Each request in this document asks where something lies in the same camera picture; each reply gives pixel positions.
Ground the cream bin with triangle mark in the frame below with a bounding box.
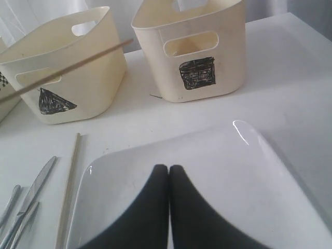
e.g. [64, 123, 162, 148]
[1, 6, 127, 125]

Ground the cream bin with circle mark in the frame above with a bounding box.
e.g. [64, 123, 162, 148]
[0, 35, 21, 122]

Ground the cream bin with square mark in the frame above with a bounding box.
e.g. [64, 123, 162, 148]
[131, 1, 246, 103]

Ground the steel spoon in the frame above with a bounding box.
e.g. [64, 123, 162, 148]
[0, 185, 21, 228]

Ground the brown wooden chopstick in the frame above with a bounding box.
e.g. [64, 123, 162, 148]
[0, 38, 134, 104]

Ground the light wooden chopstick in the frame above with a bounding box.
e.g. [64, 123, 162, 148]
[54, 133, 81, 248]

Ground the white square plate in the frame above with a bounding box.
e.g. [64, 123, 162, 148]
[66, 120, 331, 248]

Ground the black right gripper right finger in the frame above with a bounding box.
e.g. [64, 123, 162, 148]
[169, 165, 254, 248]

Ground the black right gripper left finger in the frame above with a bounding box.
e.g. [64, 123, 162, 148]
[82, 164, 169, 248]

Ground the steel table knife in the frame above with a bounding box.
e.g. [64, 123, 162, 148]
[1, 156, 57, 249]

